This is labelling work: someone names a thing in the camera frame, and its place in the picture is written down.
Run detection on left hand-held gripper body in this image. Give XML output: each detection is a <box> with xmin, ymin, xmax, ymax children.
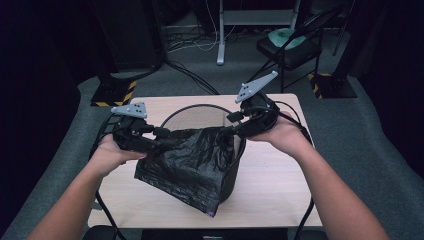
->
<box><xmin>110</xmin><ymin>102</ymin><xmax>158</xmax><ymax>153</ymax></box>

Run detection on left hand-held gripper cable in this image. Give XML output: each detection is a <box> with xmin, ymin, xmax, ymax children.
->
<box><xmin>89</xmin><ymin>113</ymin><xmax>128</xmax><ymax>240</ymax></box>

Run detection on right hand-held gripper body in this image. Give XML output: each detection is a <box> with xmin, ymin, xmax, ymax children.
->
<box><xmin>234</xmin><ymin>70</ymin><xmax>281</xmax><ymax>138</ymax></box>

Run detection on white metal desk frame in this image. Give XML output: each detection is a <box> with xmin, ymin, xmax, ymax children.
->
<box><xmin>216</xmin><ymin>0</ymin><xmax>301</xmax><ymax>66</ymax></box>

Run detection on tangle of thin floor cables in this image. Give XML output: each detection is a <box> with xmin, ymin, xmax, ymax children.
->
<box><xmin>163</xmin><ymin>0</ymin><xmax>241</xmax><ymax>53</ymax></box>

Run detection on black flat panel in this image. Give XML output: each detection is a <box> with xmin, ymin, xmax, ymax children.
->
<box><xmin>141</xmin><ymin>228</ymin><xmax>289</xmax><ymax>240</ymax></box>

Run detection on black cabinet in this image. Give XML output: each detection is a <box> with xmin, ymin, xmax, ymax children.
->
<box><xmin>89</xmin><ymin>0</ymin><xmax>166</xmax><ymax>73</ymax></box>

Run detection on person's left hand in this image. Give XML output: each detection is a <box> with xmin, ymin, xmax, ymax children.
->
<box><xmin>90</xmin><ymin>133</ymin><xmax>147</xmax><ymax>178</ymax></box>

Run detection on black folding chair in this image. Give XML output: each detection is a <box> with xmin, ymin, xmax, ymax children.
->
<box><xmin>246</xmin><ymin>3</ymin><xmax>344</xmax><ymax>94</ymax></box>

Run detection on teal cushion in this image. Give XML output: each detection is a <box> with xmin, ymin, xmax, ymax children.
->
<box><xmin>268</xmin><ymin>27</ymin><xmax>307</xmax><ymax>51</ymax></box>

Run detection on black plastic trash bag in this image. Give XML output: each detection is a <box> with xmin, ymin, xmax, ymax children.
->
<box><xmin>134</xmin><ymin>126</ymin><xmax>236</xmax><ymax>218</ymax></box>

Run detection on person's right hand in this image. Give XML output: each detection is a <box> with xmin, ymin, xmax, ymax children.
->
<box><xmin>248</xmin><ymin>111</ymin><xmax>313</xmax><ymax>158</ymax></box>

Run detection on black stand with striped base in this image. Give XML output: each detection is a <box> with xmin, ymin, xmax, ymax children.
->
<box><xmin>86</xmin><ymin>0</ymin><xmax>138</xmax><ymax>108</ymax></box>
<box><xmin>307</xmin><ymin>0</ymin><xmax>358</xmax><ymax>100</ymax></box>

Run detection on black mesh trash can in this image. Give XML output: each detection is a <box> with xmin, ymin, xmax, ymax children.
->
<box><xmin>159</xmin><ymin>103</ymin><xmax>247</xmax><ymax>204</ymax></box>

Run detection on thick black floor cables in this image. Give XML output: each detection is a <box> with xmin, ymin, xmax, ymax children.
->
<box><xmin>109</xmin><ymin>59</ymin><xmax>221</xmax><ymax>96</ymax></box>

